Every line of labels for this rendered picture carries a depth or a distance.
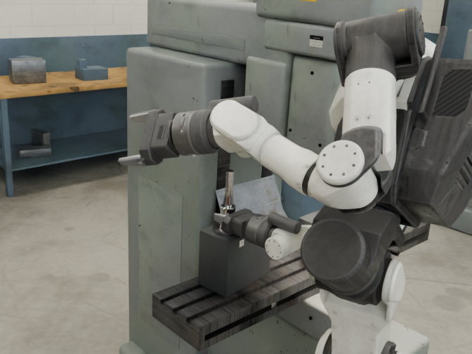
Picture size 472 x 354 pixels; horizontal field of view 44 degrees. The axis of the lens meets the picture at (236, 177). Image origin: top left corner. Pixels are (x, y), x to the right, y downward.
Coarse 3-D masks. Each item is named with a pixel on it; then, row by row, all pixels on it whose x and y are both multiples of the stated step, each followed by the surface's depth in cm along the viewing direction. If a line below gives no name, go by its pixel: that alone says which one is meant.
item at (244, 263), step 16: (208, 240) 178; (224, 240) 174; (240, 240) 177; (208, 256) 180; (224, 256) 175; (240, 256) 179; (256, 256) 186; (208, 272) 181; (224, 272) 176; (240, 272) 181; (256, 272) 188; (208, 288) 183; (224, 288) 178; (240, 288) 183
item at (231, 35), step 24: (168, 0) 229; (192, 0) 219; (216, 0) 226; (168, 24) 231; (192, 24) 220; (216, 24) 210; (240, 24) 202; (264, 24) 193; (168, 48) 236; (192, 48) 223; (216, 48) 213; (240, 48) 203; (264, 48) 195
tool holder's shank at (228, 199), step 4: (228, 172) 173; (232, 172) 173; (228, 176) 174; (232, 176) 174; (228, 180) 174; (232, 180) 174; (228, 184) 174; (232, 184) 175; (228, 188) 175; (232, 188) 175; (228, 192) 175; (232, 192) 176; (228, 196) 175; (232, 196) 176; (224, 200) 176; (228, 200) 176; (232, 200) 176; (228, 204) 176
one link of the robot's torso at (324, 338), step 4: (328, 332) 142; (324, 336) 141; (328, 336) 141; (320, 340) 143; (324, 340) 141; (320, 344) 140; (324, 344) 140; (316, 348) 142; (320, 348) 140; (316, 352) 142; (320, 352) 140; (400, 352) 137
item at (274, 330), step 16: (272, 320) 211; (240, 336) 226; (256, 336) 219; (272, 336) 212; (288, 336) 206; (304, 336) 200; (400, 336) 199; (416, 336) 200; (208, 352) 244; (224, 352) 236; (240, 352) 228; (256, 352) 220; (272, 352) 214; (288, 352) 207; (304, 352) 201; (416, 352) 194
